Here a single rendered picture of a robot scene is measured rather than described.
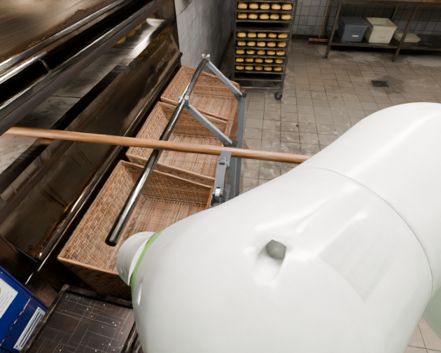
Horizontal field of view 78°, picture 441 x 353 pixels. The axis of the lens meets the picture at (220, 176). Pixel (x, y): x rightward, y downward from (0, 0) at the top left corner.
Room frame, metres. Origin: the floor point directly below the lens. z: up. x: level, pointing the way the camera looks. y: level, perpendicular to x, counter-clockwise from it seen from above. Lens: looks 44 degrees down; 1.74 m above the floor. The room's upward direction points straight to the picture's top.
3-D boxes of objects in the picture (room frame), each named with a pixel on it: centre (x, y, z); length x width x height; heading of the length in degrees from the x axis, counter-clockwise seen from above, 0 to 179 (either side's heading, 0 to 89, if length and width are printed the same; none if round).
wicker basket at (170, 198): (0.72, 0.31, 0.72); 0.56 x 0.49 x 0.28; 171
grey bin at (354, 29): (4.90, -2.16, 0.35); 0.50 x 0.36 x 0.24; 171
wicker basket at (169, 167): (1.31, 0.22, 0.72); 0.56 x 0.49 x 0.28; 172
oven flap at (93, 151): (1.33, 0.49, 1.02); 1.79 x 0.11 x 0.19; 171
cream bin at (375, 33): (4.84, -2.58, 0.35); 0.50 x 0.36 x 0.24; 172
